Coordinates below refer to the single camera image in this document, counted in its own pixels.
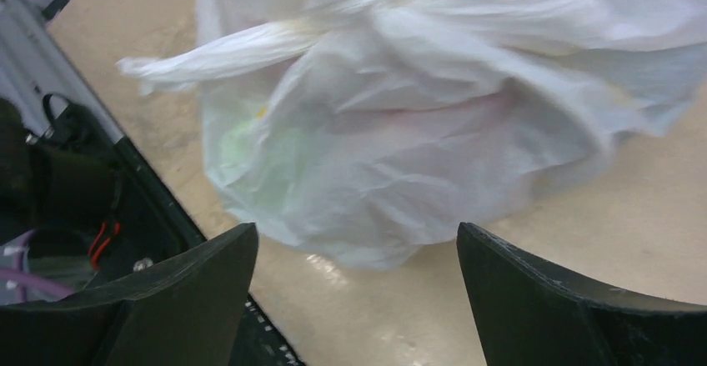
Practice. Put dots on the white plastic shopping bag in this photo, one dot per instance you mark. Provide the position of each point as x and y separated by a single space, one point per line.
363 130

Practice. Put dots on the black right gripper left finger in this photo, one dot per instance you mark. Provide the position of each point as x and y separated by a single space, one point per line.
183 311

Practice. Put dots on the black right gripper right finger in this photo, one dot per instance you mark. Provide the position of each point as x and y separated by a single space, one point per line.
530 311

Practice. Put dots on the aluminium frame rail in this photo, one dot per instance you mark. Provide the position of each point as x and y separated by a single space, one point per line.
33 65

